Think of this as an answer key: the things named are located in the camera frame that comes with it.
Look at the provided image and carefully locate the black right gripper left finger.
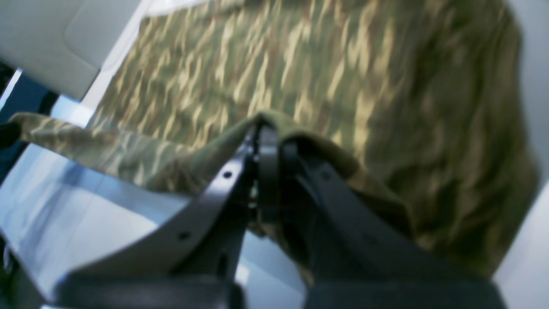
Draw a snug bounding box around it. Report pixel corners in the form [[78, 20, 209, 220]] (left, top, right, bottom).
[[54, 127, 259, 309]]

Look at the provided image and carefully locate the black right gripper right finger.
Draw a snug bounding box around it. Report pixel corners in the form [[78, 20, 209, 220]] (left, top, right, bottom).
[[259, 125, 506, 309]]

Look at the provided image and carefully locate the camouflage T-shirt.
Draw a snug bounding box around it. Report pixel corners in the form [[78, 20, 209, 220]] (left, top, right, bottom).
[[1, 0, 539, 276]]

